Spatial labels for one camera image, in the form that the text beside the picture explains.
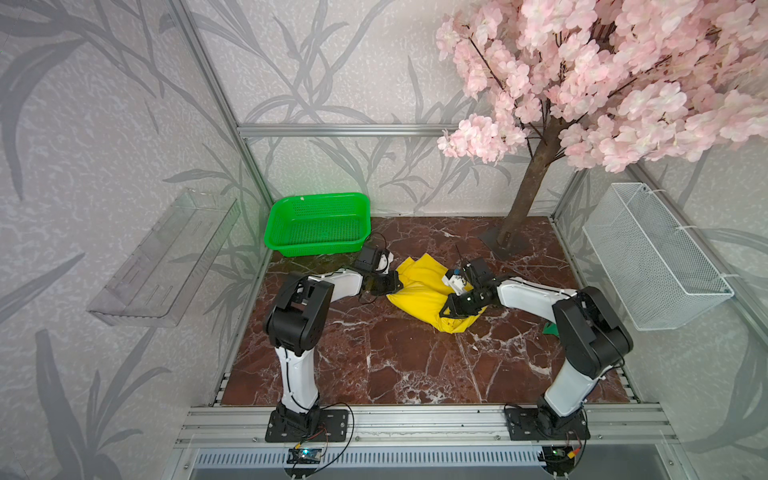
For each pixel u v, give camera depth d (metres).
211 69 0.80
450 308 0.81
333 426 0.74
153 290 0.63
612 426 0.75
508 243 1.08
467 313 0.83
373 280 0.81
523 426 0.73
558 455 0.74
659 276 0.60
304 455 0.71
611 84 0.56
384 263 0.87
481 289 0.72
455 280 0.87
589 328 0.53
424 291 0.92
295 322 0.51
